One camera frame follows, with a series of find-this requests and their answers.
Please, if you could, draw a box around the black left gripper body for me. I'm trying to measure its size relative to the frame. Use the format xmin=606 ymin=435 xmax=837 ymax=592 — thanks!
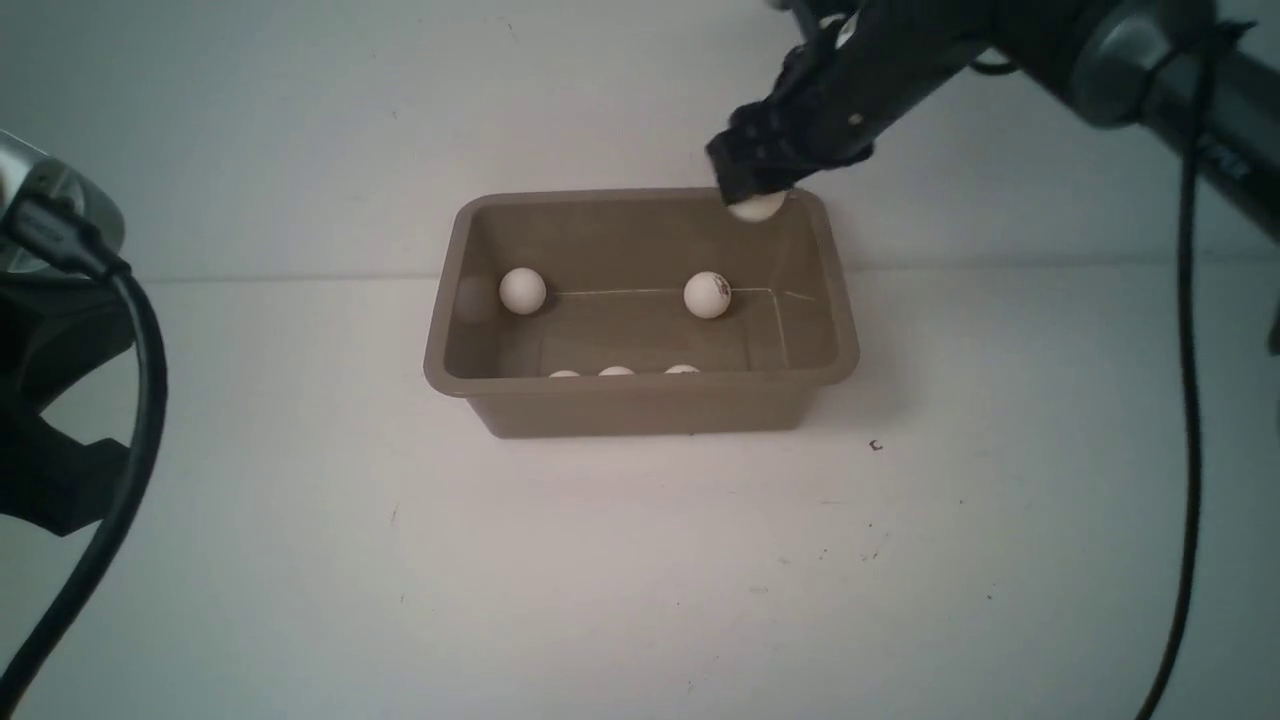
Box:
xmin=1 ymin=278 xmax=134 ymax=537

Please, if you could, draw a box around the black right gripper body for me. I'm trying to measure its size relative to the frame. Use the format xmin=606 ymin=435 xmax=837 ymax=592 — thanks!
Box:
xmin=707 ymin=1 xmax=996 ymax=206

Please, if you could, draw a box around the white ball logo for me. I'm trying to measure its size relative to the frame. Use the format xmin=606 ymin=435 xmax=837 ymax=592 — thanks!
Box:
xmin=726 ymin=191 xmax=788 ymax=224

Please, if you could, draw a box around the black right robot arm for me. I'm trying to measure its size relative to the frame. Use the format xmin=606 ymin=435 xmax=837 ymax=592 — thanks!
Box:
xmin=707 ymin=1 xmax=1277 ymax=236

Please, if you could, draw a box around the tan plastic bin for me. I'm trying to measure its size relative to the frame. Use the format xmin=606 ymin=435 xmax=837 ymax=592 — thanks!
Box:
xmin=422 ymin=188 xmax=861 ymax=439

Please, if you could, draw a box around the black left camera cable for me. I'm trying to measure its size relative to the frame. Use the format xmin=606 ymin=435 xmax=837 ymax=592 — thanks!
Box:
xmin=0 ymin=195 xmax=169 ymax=714

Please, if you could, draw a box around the black camera cable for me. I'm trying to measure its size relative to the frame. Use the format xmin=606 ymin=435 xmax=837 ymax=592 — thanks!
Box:
xmin=1135 ymin=29 xmax=1216 ymax=720
xmin=0 ymin=195 xmax=169 ymax=714

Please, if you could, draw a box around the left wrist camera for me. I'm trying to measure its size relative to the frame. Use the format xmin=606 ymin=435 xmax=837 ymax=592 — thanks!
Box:
xmin=1 ymin=131 xmax=125 ymax=279

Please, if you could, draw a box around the black right camera cable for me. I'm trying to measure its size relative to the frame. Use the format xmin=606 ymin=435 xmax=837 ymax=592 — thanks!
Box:
xmin=1135 ymin=29 xmax=1216 ymax=720

